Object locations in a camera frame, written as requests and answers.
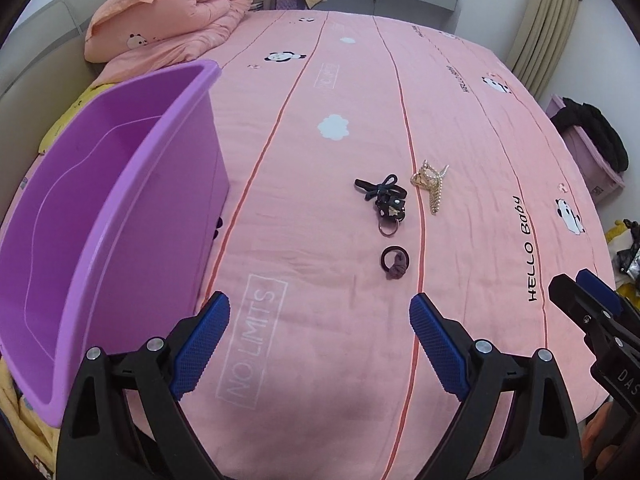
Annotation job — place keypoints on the black clothes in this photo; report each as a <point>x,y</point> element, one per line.
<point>595,127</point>

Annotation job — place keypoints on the purple plastic bin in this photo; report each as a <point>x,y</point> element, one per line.
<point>125,235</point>

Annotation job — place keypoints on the black plastic bag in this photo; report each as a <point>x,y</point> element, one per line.
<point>632,257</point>

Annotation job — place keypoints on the folded pink quilt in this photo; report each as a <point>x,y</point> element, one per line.
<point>190,15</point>

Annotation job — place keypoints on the grey padded headboard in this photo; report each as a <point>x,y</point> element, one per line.
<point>35,60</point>

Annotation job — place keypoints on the beige curtain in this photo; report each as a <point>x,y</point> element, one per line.
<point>550,25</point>

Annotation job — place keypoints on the pearl hair claw clip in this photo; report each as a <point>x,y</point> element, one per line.
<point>425,180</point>

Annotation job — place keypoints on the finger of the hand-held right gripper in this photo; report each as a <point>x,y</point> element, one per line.
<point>597,287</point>
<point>572,297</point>

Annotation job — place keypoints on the pink printed bed sheet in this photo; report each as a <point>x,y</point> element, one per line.
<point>350,85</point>

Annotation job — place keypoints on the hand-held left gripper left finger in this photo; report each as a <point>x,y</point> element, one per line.
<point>200,350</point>

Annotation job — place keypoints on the purple storage box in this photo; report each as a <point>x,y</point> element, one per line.
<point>595,172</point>

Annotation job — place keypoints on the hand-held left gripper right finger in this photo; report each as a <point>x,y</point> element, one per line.
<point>440,350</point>

